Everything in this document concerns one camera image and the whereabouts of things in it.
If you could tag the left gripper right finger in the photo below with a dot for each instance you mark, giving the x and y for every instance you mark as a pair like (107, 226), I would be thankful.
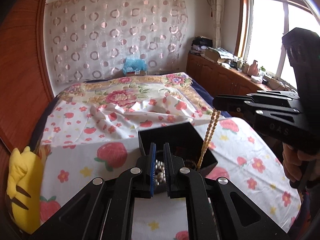
(216, 209)

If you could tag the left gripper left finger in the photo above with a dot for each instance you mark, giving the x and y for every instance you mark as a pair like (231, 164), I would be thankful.
(103, 209)

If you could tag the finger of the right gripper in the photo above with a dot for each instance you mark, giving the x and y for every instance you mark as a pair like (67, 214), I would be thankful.
(273, 97)
(245, 105)

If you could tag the black jewelry box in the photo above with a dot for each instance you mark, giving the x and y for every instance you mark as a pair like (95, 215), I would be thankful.
(183, 144)

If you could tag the person's right hand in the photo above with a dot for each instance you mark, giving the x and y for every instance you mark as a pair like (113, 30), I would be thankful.
(293, 160)

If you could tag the pink vase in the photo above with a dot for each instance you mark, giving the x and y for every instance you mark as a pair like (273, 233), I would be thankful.
(253, 69)

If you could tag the wooden sideboard cabinet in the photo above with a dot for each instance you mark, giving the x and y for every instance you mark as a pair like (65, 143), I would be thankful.
(211, 79)

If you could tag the cardboard box on cabinet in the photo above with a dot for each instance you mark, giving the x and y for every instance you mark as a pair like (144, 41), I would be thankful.
(213, 55)

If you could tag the strawberry floral bed sheet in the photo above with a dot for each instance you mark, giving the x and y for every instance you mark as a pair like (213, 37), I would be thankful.
(82, 141)

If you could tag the black bag on cabinet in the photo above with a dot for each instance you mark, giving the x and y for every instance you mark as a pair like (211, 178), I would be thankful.
(201, 43)

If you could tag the yellow plush toy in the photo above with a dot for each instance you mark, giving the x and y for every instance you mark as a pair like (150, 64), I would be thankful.
(22, 196)

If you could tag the floral quilt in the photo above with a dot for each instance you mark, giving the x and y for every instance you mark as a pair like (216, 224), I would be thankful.
(169, 95)

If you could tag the blue plastic bag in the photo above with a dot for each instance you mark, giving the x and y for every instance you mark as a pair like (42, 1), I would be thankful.
(134, 65)

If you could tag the beige side curtain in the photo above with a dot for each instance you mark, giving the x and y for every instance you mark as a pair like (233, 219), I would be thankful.
(217, 16)

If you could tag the wooden wardrobe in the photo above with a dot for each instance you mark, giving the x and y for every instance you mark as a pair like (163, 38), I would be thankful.
(25, 86)

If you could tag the pink circle patterned curtain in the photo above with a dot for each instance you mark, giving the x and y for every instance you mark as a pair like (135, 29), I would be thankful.
(93, 39)

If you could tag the window with wooden frame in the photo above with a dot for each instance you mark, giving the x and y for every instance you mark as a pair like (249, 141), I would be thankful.
(264, 23)

